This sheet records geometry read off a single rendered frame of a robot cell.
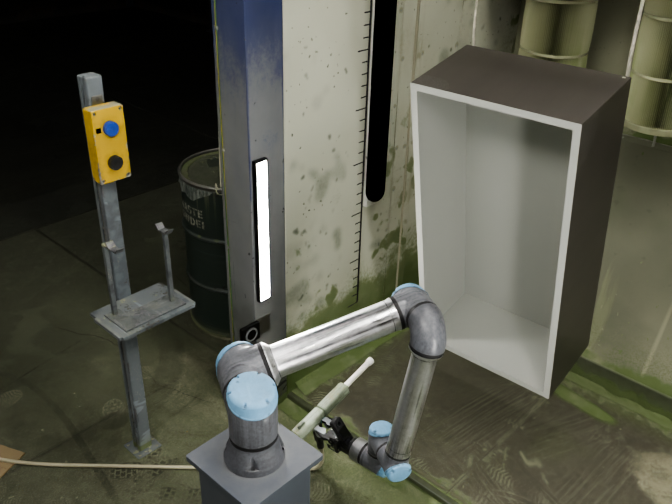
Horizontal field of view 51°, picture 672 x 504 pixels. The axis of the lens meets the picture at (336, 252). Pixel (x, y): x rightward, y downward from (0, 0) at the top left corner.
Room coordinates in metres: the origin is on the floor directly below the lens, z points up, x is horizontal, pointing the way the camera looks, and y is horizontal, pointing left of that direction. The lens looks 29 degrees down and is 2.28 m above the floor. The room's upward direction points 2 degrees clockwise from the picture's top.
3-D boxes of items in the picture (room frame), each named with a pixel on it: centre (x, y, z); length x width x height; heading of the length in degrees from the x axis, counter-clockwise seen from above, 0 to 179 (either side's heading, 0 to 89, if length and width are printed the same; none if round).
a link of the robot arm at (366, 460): (1.95, -0.18, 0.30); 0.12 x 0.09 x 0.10; 52
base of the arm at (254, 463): (1.63, 0.24, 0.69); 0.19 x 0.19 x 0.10
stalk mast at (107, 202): (2.30, 0.82, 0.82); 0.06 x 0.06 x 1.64; 48
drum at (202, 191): (3.38, 0.53, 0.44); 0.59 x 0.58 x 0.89; 28
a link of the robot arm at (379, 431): (1.94, -0.19, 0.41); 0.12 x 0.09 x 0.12; 19
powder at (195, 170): (3.38, 0.53, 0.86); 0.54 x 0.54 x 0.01
